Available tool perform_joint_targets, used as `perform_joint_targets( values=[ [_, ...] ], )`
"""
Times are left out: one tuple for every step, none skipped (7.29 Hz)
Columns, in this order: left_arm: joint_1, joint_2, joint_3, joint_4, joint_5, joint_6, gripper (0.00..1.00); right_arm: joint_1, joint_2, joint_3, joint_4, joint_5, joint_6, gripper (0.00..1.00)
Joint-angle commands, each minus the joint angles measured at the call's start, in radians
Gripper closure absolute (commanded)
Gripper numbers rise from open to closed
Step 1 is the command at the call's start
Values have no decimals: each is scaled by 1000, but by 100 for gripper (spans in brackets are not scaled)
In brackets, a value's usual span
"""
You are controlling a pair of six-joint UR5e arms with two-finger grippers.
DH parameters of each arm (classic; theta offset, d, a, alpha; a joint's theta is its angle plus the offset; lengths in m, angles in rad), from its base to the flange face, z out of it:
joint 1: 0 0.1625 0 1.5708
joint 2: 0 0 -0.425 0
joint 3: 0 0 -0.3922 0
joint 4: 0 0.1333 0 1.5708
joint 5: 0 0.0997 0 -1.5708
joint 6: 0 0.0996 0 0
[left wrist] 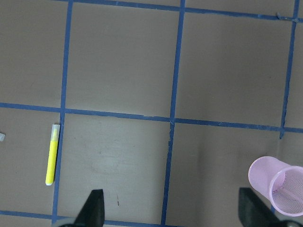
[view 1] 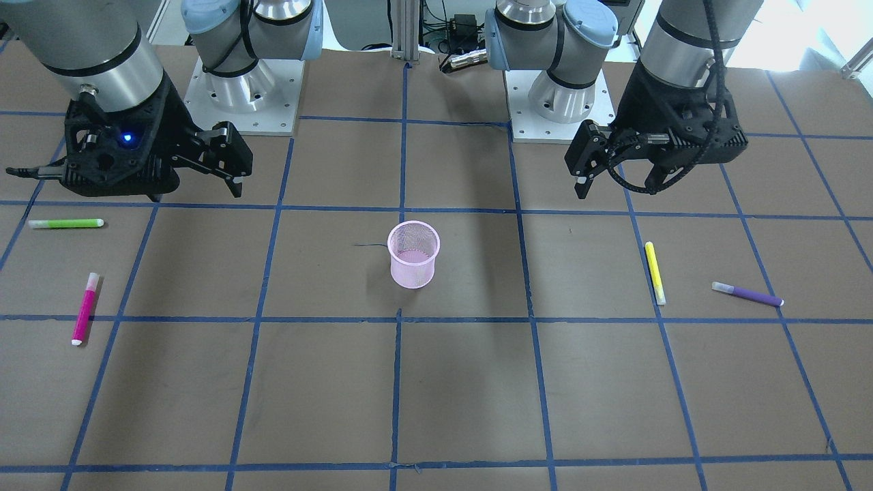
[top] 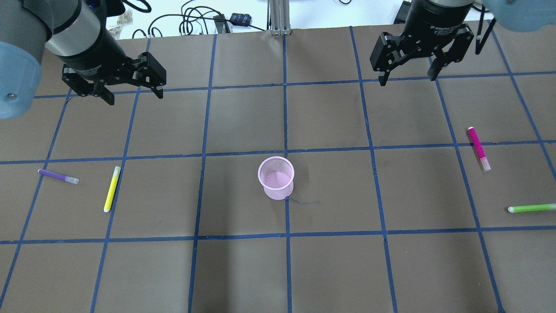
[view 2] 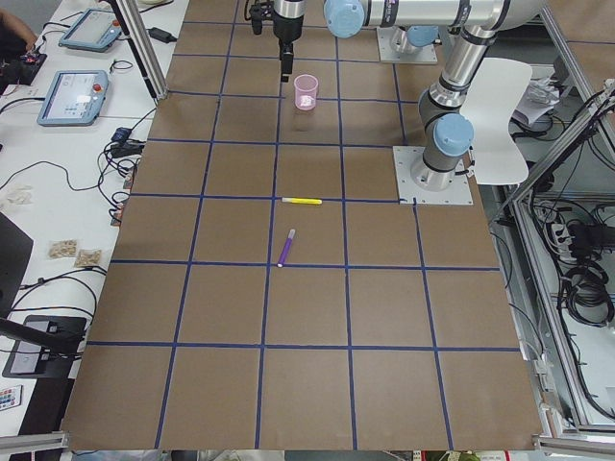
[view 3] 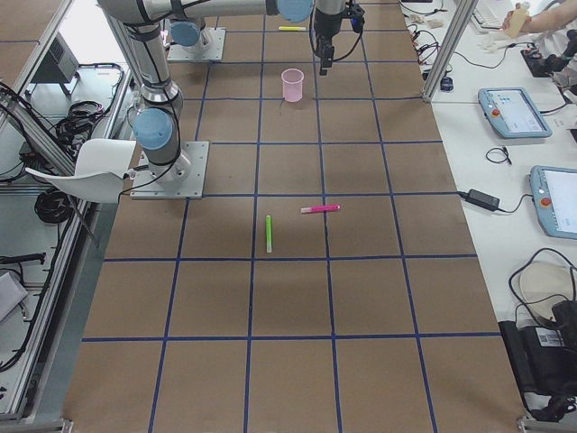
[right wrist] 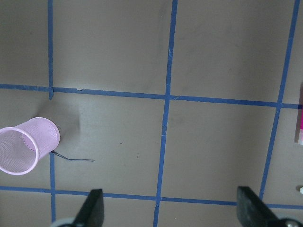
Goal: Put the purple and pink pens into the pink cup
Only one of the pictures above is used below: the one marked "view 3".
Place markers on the aluminium frame post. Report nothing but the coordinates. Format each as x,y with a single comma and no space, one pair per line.
455,30

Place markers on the small blue black box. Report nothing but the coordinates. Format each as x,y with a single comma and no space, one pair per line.
446,84

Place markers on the white plastic chair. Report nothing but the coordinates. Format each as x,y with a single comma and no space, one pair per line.
99,172

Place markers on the round beige disc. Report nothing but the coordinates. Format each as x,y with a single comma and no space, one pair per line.
543,285

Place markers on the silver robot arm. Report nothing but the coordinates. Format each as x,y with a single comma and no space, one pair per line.
156,128
190,33

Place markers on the far blue teach pendant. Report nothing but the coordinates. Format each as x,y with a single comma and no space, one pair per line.
512,114

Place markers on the black power adapter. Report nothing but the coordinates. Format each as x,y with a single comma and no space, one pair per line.
480,199

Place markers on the person's hand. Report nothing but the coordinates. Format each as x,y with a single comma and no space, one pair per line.
527,28

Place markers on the black device with label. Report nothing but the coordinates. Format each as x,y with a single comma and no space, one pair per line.
543,361

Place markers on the yellow marker pen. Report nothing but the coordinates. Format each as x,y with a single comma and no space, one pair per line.
292,28

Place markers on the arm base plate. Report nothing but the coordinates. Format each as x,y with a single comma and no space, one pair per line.
214,52
185,179

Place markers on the blue teach pendant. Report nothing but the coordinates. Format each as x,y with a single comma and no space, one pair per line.
554,195
512,114

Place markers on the near blue teach pendant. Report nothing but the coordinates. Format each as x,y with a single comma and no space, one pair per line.
554,195

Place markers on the pink marker pen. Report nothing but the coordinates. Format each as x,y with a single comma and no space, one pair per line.
320,209

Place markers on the grey box under frame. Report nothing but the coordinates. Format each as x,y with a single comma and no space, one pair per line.
58,66

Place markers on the person's forearm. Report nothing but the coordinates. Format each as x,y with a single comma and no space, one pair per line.
553,19

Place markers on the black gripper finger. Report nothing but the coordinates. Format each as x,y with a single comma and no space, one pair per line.
323,65
329,55

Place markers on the green marker pen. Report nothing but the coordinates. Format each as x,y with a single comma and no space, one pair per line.
268,234

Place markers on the pink mesh cup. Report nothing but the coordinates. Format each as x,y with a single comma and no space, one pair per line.
292,82

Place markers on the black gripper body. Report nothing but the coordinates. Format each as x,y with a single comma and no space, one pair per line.
325,26

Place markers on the beige bottle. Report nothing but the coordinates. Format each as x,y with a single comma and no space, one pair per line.
517,20

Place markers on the white keyboard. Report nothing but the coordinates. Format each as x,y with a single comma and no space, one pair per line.
484,19

